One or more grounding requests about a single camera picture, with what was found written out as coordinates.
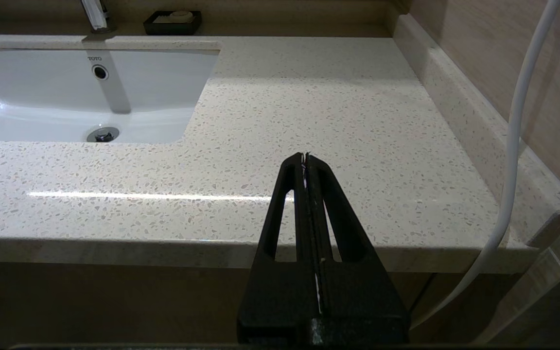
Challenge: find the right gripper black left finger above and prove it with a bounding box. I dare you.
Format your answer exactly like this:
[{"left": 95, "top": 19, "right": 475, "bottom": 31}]
[{"left": 237, "top": 153, "right": 321, "bottom": 346}]

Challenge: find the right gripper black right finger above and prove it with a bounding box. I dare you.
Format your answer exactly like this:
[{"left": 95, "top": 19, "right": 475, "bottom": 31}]
[{"left": 305, "top": 153, "right": 411, "bottom": 346}]

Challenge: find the brown vanity cabinet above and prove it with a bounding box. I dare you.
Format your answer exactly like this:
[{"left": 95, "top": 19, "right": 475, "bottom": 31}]
[{"left": 0, "top": 260, "right": 519, "bottom": 347}]

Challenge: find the chrome sink drain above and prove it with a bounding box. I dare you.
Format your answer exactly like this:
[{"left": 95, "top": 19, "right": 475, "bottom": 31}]
[{"left": 87, "top": 126, "right": 120, "bottom": 143}]

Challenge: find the black soap dish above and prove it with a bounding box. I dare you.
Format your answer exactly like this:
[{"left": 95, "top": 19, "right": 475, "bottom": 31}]
[{"left": 143, "top": 11, "right": 202, "bottom": 36}]

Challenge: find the beige soap bar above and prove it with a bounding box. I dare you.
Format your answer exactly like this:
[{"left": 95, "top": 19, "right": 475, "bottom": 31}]
[{"left": 154, "top": 11, "right": 195, "bottom": 24}]

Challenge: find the white sink basin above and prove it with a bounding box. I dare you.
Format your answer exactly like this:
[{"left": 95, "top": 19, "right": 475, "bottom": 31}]
[{"left": 0, "top": 48, "right": 220, "bottom": 144}]

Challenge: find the chrome faucet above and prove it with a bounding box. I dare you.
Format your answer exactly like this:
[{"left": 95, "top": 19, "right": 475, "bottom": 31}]
[{"left": 81, "top": 0, "right": 116, "bottom": 35}]

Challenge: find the white cable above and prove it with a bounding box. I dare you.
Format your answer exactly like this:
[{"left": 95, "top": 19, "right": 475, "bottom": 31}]
[{"left": 409, "top": 0, "right": 560, "bottom": 331}]

